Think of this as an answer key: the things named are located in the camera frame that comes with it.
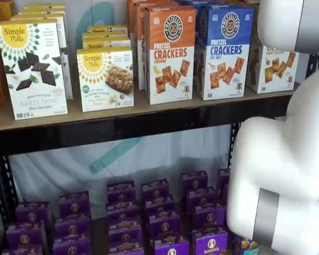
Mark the black metal shelf rack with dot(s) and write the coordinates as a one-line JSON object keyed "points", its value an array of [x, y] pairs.
{"points": [[122, 132]]}

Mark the purple Annie's snack box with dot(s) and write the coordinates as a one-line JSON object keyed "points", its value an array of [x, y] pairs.
{"points": [[194, 180], [25, 235], [223, 180], [74, 204], [21, 251], [244, 247], [200, 197], [126, 249], [73, 228], [32, 212], [125, 231], [210, 243], [122, 211], [155, 188], [71, 248], [159, 205], [208, 217], [163, 225], [121, 191], [171, 248]]}

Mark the Simple Mills almond bar box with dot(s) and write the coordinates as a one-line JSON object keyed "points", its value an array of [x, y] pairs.
{"points": [[106, 29], [106, 36], [106, 79], [106, 45]]}

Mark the yellow honey mustard cracker box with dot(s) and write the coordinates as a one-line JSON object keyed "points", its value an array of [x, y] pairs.
{"points": [[276, 71]]}

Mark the orange cheddar cracker box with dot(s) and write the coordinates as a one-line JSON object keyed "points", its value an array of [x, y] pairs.
{"points": [[130, 16], [141, 26], [170, 66]]}

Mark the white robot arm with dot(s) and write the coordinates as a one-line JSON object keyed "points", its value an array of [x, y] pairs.
{"points": [[281, 159]]}

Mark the yellow snack box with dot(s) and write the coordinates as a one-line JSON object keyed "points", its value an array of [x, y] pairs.
{"points": [[8, 10]]}

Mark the blue sea salt cracker box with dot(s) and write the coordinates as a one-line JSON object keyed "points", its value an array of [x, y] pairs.
{"points": [[226, 66]]}

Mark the Simple Mills sweet thins box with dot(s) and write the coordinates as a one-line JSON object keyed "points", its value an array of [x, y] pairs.
{"points": [[32, 74], [37, 17]]}

